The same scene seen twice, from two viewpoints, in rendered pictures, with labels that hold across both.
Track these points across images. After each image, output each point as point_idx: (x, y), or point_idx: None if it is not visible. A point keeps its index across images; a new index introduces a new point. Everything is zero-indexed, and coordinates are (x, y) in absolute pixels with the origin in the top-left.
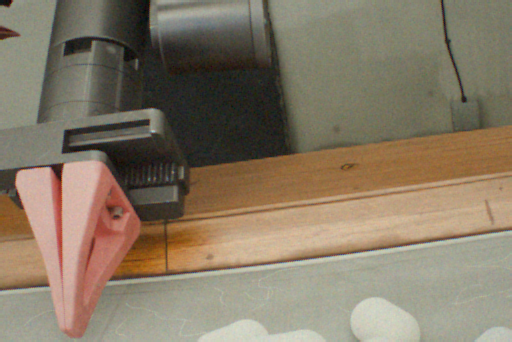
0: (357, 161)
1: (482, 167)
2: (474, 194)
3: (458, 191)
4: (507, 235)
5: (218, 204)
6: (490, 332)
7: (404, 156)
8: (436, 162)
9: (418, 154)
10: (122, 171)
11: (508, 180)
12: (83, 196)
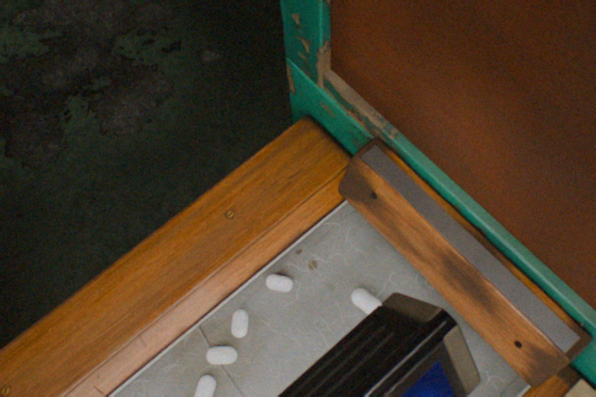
0: (5, 382)
1: (81, 365)
2: (87, 387)
3: (78, 391)
4: (113, 396)
5: None
6: None
7: (30, 365)
8: (52, 367)
9: (36, 360)
10: None
11: (99, 371)
12: None
